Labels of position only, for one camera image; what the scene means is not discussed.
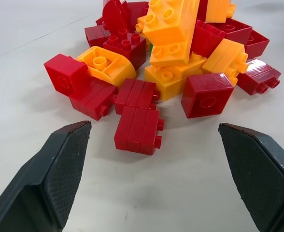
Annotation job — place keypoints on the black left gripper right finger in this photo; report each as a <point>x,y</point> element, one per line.
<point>255,178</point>

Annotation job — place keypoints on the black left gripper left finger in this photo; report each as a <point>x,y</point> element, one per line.
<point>47,183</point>

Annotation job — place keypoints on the red ribbed building block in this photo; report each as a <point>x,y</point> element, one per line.
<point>136,130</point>
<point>92,100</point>
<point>136,94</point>

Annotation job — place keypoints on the red square building block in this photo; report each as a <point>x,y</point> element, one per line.
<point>206,95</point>
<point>65,73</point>

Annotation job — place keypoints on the dark red ribbed block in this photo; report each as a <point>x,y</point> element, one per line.
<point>258,75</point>
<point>96,35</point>

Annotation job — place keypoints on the yellow ribbed building block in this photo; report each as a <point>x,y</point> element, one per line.
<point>225,59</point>
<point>219,9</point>

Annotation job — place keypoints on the yellow stepped building block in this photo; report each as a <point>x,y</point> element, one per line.
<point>168,81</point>

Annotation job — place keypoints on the yellow curved building block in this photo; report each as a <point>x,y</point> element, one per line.
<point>108,65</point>

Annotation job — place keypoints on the dark red hollow block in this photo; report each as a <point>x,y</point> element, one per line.
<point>208,38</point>
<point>233,30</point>
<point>256,43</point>

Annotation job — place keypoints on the dark red studded block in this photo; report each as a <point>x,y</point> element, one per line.
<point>126,46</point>

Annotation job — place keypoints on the long yellow studded block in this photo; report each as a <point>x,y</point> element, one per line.
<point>171,31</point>

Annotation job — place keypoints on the red round flat block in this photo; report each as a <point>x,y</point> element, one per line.
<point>114,17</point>

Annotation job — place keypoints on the red rounded plastic brick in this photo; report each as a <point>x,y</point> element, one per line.
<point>136,12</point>

